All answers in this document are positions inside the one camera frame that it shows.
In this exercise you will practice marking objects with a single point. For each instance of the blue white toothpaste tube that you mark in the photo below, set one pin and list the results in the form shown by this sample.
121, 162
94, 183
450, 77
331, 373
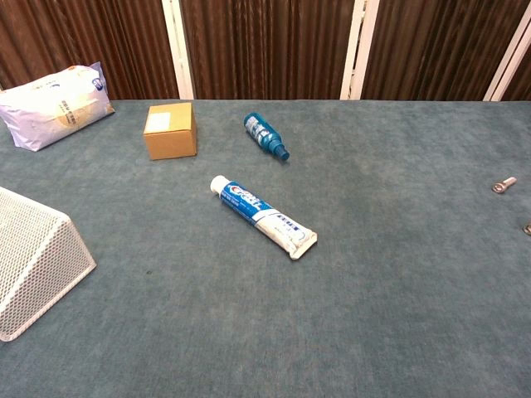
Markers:
253, 207

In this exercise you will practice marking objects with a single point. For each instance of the blue spray bottle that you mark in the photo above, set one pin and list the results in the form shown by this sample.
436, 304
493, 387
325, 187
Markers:
262, 133

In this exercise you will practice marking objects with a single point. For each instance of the white tissue pack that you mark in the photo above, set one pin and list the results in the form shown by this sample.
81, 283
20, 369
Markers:
50, 108

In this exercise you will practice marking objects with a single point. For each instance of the white screen frame post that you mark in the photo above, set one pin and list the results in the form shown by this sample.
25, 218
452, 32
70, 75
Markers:
178, 49
357, 49
504, 70

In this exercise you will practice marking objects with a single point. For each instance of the blue felt table mat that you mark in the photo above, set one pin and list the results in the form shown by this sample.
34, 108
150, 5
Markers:
290, 323

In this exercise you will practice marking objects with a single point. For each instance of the small cardboard box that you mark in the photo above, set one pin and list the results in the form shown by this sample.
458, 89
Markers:
170, 141

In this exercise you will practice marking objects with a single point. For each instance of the brown pleated screen panel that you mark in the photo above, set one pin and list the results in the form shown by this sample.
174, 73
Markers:
435, 49
265, 45
523, 88
83, 33

